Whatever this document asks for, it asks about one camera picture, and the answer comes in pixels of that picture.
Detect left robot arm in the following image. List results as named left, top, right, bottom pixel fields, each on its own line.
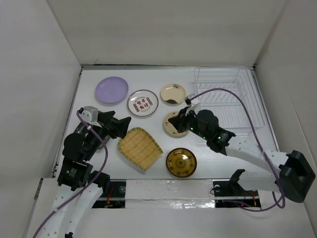
left=33, top=106, right=131, bottom=238

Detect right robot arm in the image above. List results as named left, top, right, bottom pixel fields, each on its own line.
left=168, top=107, right=316, bottom=203

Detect bamboo woven tray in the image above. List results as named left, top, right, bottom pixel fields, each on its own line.
left=117, top=127, right=163, bottom=171

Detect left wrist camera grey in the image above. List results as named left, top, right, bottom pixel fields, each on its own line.
left=81, top=106, right=99, bottom=125

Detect black floral square plate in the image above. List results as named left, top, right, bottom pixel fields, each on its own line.
left=74, top=123, right=110, bottom=150

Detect white plate red characters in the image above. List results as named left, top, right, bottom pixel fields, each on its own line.
left=127, top=89, right=159, bottom=117

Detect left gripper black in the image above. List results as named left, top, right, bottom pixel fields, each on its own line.
left=84, top=110, right=130, bottom=160

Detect purple cable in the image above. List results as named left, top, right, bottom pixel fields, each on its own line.
left=186, top=88, right=286, bottom=211
left=32, top=110, right=109, bottom=238

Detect dark golden patterned plate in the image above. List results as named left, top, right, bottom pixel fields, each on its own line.
left=165, top=148, right=197, bottom=179

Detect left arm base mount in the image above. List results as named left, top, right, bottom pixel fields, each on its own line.
left=92, top=180, right=126, bottom=209

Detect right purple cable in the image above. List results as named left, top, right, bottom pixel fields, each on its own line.
left=186, top=88, right=286, bottom=211

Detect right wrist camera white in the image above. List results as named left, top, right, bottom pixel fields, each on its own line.
left=185, top=93, right=200, bottom=116

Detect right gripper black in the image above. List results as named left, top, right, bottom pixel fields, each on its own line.
left=168, top=107, right=210, bottom=141

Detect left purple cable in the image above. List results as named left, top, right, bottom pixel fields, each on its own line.
left=32, top=110, right=109, bottom=238

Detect white wire dish rack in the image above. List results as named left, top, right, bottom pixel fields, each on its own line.
left=194, top=67, right=265, bottom=135

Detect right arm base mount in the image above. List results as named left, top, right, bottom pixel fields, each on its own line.
left=210, top=180, right=261, bottom=208

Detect purple round plate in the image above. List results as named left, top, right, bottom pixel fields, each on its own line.
left=95, top=76, right=129, bottom=104

